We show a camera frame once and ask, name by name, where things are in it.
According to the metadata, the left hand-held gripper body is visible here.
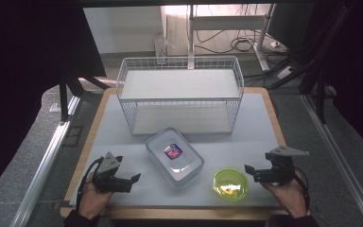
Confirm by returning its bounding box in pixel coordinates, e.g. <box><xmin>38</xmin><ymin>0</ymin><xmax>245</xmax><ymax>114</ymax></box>
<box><xmin>91</xmin><ymin>151</ymin><xmax>133</xmax><ymax>194</ymax></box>

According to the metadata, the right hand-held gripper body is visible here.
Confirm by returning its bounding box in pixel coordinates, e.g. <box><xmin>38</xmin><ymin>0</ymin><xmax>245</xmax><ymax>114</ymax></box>
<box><xmin>257</xmin><ymin>145</ymin><xmax>310</xmax><ymax>186</ymax></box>

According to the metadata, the green plastic bowl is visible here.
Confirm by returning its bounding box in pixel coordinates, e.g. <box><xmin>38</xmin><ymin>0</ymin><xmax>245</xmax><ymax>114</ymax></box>
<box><xmin>212</xmin><ymin>166</ymin><xmax>250</xmax><ymax>201</ymax></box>

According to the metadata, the clear food container blue lid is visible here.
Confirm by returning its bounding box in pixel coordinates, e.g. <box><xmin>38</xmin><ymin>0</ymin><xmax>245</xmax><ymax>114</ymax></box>
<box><xmin>145</xmin><ymin>127</ymin><xmax>205</xmax><ymax>187</ymax></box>

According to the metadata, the white wire rack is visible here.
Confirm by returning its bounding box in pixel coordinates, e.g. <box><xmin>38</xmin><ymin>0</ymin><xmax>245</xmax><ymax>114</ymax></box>
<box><xmin>115</xmin><ymin>56</ymin><xmax>245</xmax><ymax>136</ymax></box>

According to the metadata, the person's right hand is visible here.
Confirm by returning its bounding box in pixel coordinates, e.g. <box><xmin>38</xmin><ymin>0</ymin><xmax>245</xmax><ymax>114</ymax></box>
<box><xmin>260</xmin><ymin>169</ymin><xmax>310</xmax><ymax>219</ymax></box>

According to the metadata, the person's left hand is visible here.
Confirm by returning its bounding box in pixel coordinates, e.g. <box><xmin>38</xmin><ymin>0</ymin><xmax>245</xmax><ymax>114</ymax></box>
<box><xmin>77</xmin><ymin>172</ymin><xmax>114</xmax><ymax>220</ymax></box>

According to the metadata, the grey table mat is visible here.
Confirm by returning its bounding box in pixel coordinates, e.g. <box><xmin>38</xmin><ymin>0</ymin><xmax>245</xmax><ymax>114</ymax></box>
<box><xmin>69</xmin><ymin>93</ymin><xmax>287</xmax><ymax>209</ymax></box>

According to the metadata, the black metal stand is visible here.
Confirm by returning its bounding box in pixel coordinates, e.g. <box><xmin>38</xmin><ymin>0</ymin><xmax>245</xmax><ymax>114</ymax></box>
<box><xmin>266</xmin><ymin>3</ymin><xmax>357</xmax><ymax>125</ymax></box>
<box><xmin>58</xmin><ymin>74</ymin><xmax>111</xmax><ymax>123</ymax></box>

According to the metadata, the white power strip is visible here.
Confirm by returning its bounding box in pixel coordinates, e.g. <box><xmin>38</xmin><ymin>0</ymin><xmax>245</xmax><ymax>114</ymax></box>
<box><xmin>277</xmin><ymin>65</ymin><xmax>295</xmax><ymax>79</ymax></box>

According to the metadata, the black curtain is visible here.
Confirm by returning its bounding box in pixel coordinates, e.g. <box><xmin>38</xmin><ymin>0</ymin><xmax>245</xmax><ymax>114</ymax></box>
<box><xmin>0</xmin><ymin>0</ymin><xmax>108</xmax><ymax>202</ymax></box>

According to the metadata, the dark monitor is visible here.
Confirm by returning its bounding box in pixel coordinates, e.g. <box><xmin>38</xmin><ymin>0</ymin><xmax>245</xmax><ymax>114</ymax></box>
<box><xmin>267</xmin><ymin>3</ymin><xmax>317</xmax><ymax>51</ymax></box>

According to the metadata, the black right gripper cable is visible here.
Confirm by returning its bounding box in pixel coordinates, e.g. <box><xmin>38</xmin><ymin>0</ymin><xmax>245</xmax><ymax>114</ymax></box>
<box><xmin>294</xmin><ymin>166</ymin><xmax>312</xmax><ymax>213</ymax></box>

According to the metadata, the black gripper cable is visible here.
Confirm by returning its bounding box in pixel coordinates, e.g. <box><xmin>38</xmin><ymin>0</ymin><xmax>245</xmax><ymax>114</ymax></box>
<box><xmin>76</xmin><ymin>156</ymin><xmax>106</xmax><ymax>207</ymax></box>
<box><xmin>294</xmin><ymin>166</ymin><xmax>312</xmax><ymax>213</ymax></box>

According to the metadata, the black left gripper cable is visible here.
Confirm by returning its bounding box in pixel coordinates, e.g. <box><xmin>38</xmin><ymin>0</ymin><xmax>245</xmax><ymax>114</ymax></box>
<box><xmin>76</xmin><ymin>156</ymin><xmax>106</xmax><ymax>207</ymax></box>

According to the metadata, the aluminium rail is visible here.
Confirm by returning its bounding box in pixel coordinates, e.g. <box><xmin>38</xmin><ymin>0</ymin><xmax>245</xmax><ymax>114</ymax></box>
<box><xmin>10</xmin><ymin>96</ymin><xmax>82</xmax><ymax>227</ymax></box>
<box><xmin>300</xmin><ymin>94</ymin><xmax>363</xmax><ymax>227</ymax></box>

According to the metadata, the bundle of black floor cables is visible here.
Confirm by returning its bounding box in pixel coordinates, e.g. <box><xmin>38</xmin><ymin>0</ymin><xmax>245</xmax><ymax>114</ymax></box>
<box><xmin>195</xmin><ymin>29</ymin><xmax>294</xmax><ymax>79</ymax></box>

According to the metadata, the white desk frame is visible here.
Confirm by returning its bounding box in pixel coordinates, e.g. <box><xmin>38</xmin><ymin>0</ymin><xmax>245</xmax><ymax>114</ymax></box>
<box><xmin>186</xmin><ymin>3</ymin><xmax>277</xmax><ymax>73</ymax></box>

